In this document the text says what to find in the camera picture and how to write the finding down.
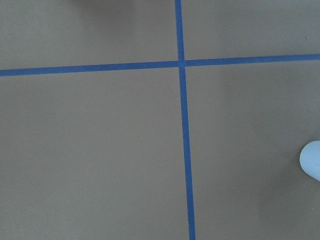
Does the light blue plastic cup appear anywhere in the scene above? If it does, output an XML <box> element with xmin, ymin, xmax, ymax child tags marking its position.
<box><xmin>299</xmin><ymin>140</ymin><xmax>320</xmax><ymax>181</ymax></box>

